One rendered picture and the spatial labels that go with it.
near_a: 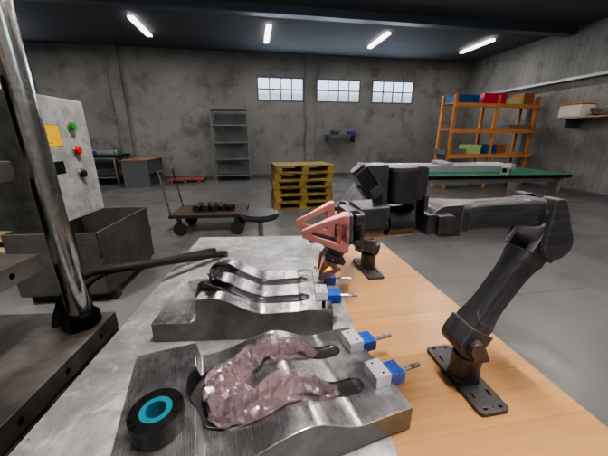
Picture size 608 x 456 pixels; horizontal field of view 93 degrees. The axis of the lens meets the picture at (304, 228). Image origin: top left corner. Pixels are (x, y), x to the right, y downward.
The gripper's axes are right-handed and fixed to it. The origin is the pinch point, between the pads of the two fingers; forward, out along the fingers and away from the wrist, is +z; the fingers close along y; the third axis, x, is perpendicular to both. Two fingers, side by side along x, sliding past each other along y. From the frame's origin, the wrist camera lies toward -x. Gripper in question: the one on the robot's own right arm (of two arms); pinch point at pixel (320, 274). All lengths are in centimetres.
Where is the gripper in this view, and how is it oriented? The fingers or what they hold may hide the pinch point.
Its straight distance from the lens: 97.2
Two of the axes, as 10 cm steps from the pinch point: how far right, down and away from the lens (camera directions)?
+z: -5.1, 8.3, 2.3
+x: 8.6, 4.7, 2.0
